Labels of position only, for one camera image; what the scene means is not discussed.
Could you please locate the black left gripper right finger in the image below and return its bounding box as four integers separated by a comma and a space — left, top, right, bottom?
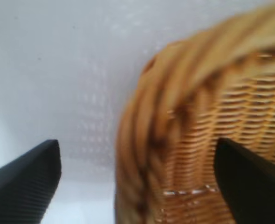
213, 137, 275, 224

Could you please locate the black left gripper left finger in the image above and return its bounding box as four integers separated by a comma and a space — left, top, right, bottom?
0, 139, 62, 224

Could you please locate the brown wicker basket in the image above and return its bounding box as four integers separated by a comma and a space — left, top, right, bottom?
114, 2, 275, 224

